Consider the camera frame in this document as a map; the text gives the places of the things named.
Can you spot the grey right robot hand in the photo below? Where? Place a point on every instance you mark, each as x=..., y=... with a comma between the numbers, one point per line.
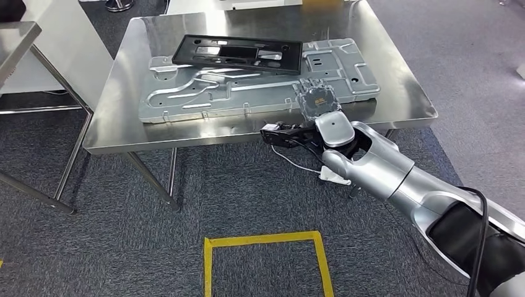
x=318, y=100

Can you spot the black plastic licence plate frame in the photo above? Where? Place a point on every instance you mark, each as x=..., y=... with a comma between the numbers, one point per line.
x=184, y=57

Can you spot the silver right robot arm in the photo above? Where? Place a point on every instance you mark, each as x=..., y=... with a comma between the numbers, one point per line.
x=389, y=172

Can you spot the stainless steel workbench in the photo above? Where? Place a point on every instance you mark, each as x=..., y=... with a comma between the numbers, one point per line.
x=123, y=123

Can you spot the stamped steel sheet panel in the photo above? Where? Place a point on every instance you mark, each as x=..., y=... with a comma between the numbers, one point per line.
x=246, y=98

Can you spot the white power strip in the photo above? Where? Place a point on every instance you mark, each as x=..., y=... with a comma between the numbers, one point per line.
x=334, y=176

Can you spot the yellow floor tape square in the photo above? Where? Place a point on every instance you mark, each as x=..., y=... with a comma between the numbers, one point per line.
x=262, y=238

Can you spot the white table steel legs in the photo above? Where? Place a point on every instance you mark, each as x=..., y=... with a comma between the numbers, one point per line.
x=61, y=49

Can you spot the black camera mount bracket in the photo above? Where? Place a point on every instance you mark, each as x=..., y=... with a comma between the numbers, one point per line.
x=287, y=137

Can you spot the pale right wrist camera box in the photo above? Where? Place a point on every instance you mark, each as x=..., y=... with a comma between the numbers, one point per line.
x=270, y=127

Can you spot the chrome stanchion post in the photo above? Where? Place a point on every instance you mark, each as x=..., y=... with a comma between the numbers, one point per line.
x=119, y=5

